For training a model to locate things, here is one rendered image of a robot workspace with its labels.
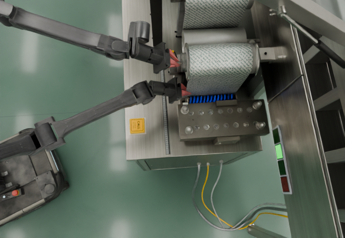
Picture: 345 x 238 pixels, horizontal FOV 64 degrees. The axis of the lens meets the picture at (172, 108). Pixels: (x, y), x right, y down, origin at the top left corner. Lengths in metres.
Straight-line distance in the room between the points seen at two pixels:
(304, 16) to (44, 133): 0.87
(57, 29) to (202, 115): 0.68
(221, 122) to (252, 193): 1.16
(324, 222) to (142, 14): 1.28
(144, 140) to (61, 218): 1.20
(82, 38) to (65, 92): 1.56
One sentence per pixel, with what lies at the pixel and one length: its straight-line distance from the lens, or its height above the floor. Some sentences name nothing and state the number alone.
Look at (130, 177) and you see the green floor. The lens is 2.24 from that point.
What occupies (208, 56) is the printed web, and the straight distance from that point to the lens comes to 1.04.
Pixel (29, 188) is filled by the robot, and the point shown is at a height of 0.24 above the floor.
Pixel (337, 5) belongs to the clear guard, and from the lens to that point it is 0.73.
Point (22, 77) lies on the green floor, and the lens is 2.70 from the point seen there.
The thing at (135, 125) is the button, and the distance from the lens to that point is 1.34.
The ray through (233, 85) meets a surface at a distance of 1.21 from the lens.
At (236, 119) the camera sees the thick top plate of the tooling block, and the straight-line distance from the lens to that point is 1.28.
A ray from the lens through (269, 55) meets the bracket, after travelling 1.13.
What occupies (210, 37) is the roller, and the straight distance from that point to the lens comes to 1.17.
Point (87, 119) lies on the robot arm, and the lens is 1.06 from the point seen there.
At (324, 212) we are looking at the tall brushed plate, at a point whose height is 1.40.
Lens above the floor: 2.23
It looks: 74 degrees down
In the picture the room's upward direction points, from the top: 6 degrees clockwise
